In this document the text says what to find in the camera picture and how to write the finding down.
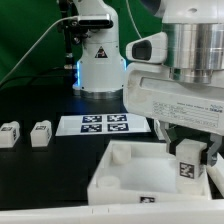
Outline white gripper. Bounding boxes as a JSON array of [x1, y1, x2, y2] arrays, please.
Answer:
[[123, 63, 224, 155]]

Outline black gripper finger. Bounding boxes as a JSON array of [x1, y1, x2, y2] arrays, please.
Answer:
[[201, 134, 223, 166]]

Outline white square tabletop part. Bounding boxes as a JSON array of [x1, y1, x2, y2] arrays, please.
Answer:
[[87, 140, 212, 205]]

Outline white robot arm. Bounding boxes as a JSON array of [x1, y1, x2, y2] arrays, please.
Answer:
[[73, 0, 224, 166]]

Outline white L-shaped obstacle fence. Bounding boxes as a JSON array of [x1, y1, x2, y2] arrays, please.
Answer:
[[0, 162, 224, 224]]

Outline white marker base plate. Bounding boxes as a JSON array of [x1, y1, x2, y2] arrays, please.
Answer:
[[56, 113, 151, 136]]

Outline black camera on stand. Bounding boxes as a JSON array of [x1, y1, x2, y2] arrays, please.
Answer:
[[56, 0, 113, 70]]

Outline white cable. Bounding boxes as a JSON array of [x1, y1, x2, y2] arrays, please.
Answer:
[[0, 0, 144, 86]]

